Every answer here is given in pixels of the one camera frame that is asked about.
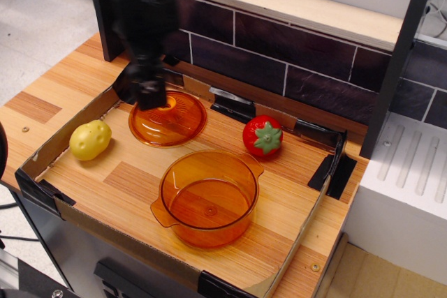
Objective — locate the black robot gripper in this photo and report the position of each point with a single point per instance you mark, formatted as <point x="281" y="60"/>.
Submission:
<point x="142" y="26"/>

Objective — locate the yellow plastic potato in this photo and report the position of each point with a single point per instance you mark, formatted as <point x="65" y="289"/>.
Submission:
<point x="89" y="140"/>

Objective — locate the cardboard fence with black tape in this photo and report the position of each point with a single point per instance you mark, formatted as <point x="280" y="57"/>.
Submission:
<point x="99" y="198"/>

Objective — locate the orange transparent pot lid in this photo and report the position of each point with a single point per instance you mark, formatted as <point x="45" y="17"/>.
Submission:
<point x="179" y="121"/>

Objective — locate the orange transparent pot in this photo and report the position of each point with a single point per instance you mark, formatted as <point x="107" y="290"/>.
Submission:
<point x="208" y="197"/>

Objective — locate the red plastic strawberry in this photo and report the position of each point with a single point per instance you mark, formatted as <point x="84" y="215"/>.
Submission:
<point x="262" y="136"/>

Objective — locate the black toy oven front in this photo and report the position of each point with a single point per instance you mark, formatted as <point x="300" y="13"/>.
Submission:
<point x="127" y="282"/>

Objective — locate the toy kitchen shelf backsplash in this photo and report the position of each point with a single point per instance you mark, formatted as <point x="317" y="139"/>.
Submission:
<point x="338" y="59"/>

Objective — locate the white toy sink drainer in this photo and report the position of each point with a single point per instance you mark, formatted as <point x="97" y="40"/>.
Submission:
<point x="399" y="211"/>

